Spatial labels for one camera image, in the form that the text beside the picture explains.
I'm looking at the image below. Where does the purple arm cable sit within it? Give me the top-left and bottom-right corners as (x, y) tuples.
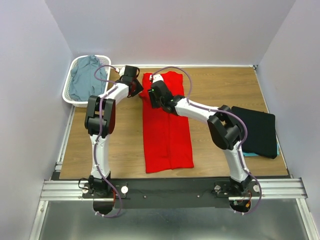
(91, 64), (123, 219)
(149, 66), (263, 216)

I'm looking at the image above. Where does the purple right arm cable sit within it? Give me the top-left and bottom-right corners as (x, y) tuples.
(149, 66), (263, 216)

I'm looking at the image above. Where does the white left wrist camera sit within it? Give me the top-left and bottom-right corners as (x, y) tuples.
(115, 66), (126, 76)

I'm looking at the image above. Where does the aluminium frame rail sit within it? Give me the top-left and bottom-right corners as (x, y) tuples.
(30, 178), (312, 240)

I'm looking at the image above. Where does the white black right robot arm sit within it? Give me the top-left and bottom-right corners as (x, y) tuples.
(148, 80), (252, 196)

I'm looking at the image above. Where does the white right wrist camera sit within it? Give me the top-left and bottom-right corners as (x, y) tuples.
(149, 74), (164, 83)

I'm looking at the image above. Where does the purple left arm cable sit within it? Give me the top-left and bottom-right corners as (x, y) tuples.
(91, 64), (123, 219)

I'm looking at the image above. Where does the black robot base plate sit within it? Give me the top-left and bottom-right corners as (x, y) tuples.
(78, 177), (261, 212)

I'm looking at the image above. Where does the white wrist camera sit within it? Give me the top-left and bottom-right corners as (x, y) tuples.
(115, 66), (126, 76)
(149, 74), (164, 83)

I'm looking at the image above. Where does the red t shirt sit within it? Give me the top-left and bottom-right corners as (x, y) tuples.
(139, 73), (194, 174)

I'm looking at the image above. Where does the folded teal t shirt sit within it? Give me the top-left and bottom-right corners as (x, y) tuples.
(242, 143), (280, 159)

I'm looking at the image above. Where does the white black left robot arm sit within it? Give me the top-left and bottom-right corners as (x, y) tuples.
(84, 65), (143, 198)

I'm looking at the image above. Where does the folded black t shirt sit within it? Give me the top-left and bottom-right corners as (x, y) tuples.
(231, 106), (277, 149)

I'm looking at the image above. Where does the grey-blue t shirt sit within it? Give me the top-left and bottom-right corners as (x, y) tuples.
(69, 55), (106, 102)

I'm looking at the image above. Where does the white table edge strip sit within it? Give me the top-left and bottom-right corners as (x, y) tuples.
(114, 63), (258, 69)

